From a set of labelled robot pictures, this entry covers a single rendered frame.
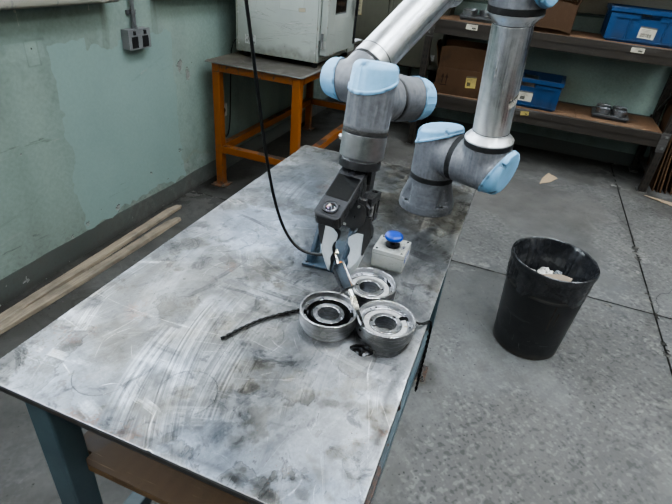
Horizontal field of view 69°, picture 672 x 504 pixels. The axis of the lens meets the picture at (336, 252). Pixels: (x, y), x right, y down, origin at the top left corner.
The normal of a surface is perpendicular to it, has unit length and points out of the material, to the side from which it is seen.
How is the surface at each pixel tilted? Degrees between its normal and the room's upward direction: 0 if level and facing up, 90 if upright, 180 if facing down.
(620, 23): 90
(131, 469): 0
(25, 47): 90
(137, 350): 0
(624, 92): 90
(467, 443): 0
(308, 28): 90
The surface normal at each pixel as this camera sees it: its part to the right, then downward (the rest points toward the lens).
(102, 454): 0.09, -0.84
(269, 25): -0.37, 0.47
